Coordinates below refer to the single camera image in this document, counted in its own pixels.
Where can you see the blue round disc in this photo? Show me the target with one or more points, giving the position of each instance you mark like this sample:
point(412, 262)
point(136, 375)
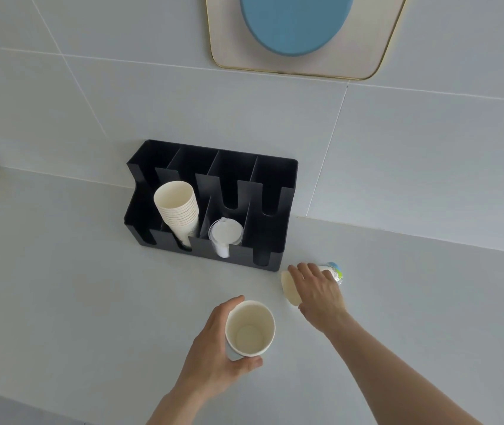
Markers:
point(296, 22)

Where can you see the person's left forearm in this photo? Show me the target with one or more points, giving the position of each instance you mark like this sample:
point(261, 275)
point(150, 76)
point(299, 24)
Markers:
point(176, 407)

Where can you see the person's left thumb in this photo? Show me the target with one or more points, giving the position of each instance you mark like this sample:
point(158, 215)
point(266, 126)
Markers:
point(247, 363)

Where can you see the cream wall panel gold rim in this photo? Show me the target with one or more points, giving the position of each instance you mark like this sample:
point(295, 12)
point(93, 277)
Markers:
point(367, 44)

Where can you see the person's right forearm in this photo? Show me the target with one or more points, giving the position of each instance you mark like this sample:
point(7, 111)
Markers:
point(394, 371)

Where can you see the paper cup with green print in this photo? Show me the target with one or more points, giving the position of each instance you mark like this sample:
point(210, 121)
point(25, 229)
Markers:
point(290, 288)

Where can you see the stack of clear plastic lids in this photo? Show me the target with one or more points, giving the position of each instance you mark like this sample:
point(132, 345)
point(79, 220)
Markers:
point(224, 233)

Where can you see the person's right hand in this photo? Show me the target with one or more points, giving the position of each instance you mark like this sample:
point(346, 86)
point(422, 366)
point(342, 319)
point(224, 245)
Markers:
point(320, 298)

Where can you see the person's left hand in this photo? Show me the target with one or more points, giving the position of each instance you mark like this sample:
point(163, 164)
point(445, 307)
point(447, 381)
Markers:
point(205, 358)

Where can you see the stack of cream paper cups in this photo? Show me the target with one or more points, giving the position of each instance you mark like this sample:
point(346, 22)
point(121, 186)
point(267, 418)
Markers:
point(173, 201)

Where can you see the cream paper cup blue outside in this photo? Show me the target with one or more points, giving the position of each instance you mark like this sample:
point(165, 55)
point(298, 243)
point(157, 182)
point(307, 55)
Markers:
point(250, 331)

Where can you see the black compartment cup organizer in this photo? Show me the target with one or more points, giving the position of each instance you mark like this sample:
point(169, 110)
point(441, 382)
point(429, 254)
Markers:
point(274, 172)

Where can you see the person's right middle finger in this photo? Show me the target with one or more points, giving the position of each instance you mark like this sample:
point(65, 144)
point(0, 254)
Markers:
point(315, 270)

